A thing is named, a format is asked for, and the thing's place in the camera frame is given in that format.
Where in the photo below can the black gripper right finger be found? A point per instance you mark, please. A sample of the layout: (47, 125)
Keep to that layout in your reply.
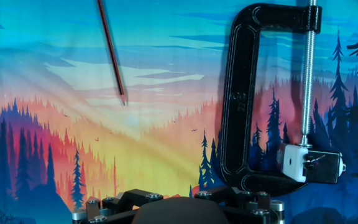
(247, 202)

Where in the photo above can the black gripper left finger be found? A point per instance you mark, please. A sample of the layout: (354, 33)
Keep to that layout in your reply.
(120, 202)

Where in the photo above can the red and black pencil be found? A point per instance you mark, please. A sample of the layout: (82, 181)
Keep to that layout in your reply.
(111, 53)

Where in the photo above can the white and black pencil sharpener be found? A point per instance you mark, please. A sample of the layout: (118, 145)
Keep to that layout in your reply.
(294, 163)

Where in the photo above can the landscape printed cloth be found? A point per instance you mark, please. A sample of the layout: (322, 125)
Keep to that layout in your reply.
(73, 124)

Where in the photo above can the black metal C-clamp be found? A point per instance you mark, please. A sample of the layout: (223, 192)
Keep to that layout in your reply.
(239, 93)

